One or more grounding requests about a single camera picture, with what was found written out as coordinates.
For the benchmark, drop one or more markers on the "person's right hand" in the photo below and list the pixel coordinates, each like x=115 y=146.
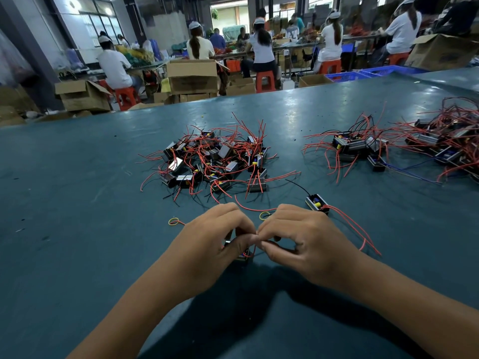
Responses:
x=314 y=246

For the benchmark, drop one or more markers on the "person's left hand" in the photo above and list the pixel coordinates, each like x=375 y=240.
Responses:
x=206 y=250

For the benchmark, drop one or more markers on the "person's left forearm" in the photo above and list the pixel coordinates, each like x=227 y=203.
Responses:
x=127 y=325

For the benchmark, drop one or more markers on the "person's right forearm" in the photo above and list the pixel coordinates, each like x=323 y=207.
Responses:
x=419 y=317

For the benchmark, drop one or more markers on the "yellow rubber band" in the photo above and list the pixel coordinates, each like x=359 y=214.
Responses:
x=169 y=221
x=260 y=216

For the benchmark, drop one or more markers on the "shallow cardboard box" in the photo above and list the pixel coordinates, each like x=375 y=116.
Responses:
x=316 y=80

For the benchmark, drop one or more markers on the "low cardboard box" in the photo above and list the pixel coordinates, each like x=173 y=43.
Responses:
x=240 y=86

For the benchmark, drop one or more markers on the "large closed cardboard box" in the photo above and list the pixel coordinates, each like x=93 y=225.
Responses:
x=191 y=77

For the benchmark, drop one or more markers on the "blue plastic crate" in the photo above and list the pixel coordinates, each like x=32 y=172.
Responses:
x=349 y=76
x=393 y=71

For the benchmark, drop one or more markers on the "open cardboard box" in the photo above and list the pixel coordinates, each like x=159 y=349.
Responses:
x=82 y=95

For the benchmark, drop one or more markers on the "tilted cardboard box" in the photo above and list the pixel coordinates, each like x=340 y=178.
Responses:
x=441 y=52

